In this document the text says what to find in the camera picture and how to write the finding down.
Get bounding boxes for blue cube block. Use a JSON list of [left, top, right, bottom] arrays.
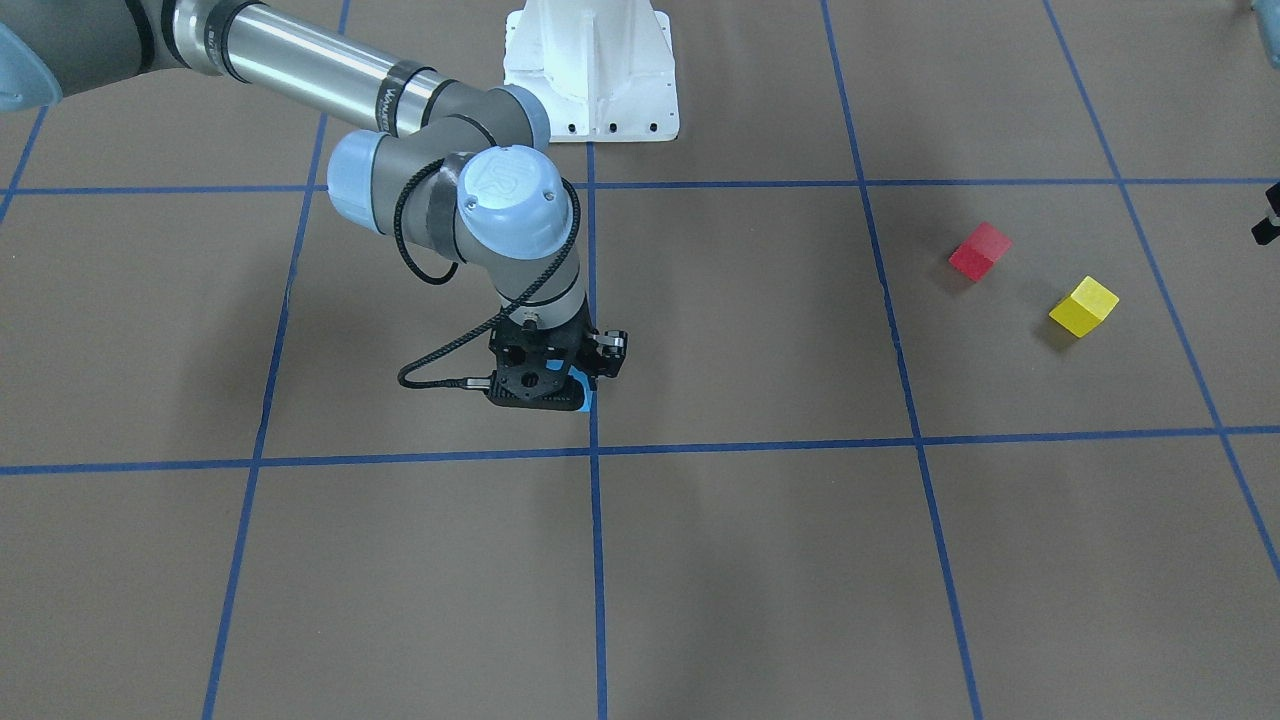
[[568, 366, 596, 413]]

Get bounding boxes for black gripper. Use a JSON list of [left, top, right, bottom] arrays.
[[488, 310, 598, 413]]

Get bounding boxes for red cube block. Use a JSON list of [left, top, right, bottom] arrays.
[[948, 222, 1012, 282]]

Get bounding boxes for yellow cube block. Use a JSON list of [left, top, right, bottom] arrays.
[[1048, 275, 1119, 340]]

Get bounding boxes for white pedestal column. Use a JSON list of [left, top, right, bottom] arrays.
[[503, 1, 681, 143]]

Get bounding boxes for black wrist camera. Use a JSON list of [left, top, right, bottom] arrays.
[[591, 331, 628, 379]]

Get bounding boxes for black camera cable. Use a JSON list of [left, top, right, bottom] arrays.
[[392, 156, 582, 393]]

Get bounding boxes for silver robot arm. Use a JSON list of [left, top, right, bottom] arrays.
[[3, 1, 627, 413]]

